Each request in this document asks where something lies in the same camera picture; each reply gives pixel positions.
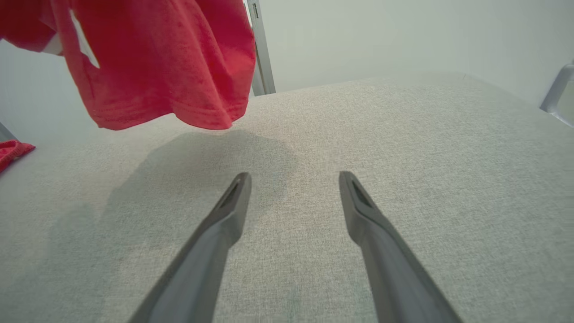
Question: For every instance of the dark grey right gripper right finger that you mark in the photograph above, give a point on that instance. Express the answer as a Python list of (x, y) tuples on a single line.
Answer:
[(394, 278)]

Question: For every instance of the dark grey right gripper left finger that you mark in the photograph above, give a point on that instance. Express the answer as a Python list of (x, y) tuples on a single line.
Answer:
[(197, 269)]

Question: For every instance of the red jersey shirt number 23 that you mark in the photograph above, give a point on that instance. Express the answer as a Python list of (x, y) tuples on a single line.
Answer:
[(157, 67)]

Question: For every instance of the grey partition post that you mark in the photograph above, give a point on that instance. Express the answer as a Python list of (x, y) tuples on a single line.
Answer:
[(264, 58)]

